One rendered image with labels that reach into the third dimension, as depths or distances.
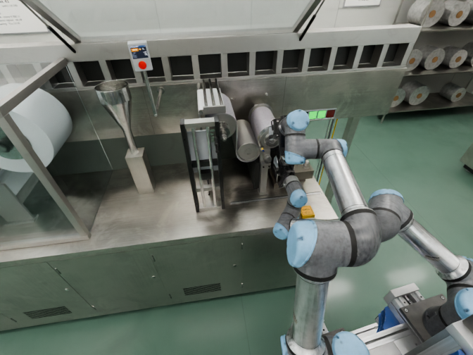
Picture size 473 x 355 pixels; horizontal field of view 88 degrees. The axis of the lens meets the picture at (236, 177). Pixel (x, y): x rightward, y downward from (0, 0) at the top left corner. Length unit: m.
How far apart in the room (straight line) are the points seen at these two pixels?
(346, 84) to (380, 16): 2.88
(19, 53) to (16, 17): 2.62
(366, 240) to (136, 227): 1.08
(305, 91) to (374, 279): 1.58
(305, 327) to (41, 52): 1.57
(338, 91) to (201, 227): 1.15
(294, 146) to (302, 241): 0.40
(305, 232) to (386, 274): 1.87
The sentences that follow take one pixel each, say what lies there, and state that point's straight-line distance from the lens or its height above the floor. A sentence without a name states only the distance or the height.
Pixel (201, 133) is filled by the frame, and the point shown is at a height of 1.37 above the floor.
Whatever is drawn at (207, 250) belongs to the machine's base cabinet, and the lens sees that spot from 1.43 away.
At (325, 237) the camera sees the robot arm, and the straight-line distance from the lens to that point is 0.64.
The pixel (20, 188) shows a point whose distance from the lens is 1.31.
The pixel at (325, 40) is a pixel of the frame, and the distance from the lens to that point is 1.56.
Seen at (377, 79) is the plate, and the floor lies 1.39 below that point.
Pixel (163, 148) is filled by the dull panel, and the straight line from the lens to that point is 1.66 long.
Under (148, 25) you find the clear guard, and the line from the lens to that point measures 1.35.
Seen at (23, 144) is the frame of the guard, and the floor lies 1.46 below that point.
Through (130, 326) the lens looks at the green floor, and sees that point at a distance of 2.17.
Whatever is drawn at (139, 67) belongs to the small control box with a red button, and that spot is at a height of 1.63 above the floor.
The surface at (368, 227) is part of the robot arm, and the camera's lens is 0.70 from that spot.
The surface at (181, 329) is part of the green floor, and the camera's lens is 2.06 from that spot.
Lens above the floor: 1.93
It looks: 41 degrees down
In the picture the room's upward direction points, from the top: 1 degrees counter-clockwise
